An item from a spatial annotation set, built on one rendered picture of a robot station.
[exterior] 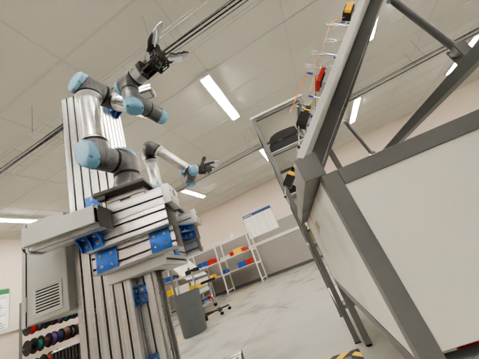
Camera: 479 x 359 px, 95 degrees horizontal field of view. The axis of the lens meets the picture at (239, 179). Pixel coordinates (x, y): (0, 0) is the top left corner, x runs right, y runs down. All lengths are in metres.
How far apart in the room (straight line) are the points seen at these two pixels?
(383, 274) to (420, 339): 0.12
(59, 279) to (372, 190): 1.29
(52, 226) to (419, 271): 1.11
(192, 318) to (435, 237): 3.79
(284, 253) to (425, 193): 8.01
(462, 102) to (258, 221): 7.75
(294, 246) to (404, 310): 7.92
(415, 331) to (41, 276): 1.38
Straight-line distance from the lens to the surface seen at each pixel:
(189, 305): 4.09
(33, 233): 1.12
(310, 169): 0.57
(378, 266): 0.56
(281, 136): 2.07
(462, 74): 1.03
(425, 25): 1.08
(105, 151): 1.13
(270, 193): 8.73
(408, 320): 0.59
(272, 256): 8.62
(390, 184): 0.59
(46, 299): 1.39
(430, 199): 0.61
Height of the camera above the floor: 0.67
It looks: 21 degrees up
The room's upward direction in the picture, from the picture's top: 21 degrees counter-clockwise
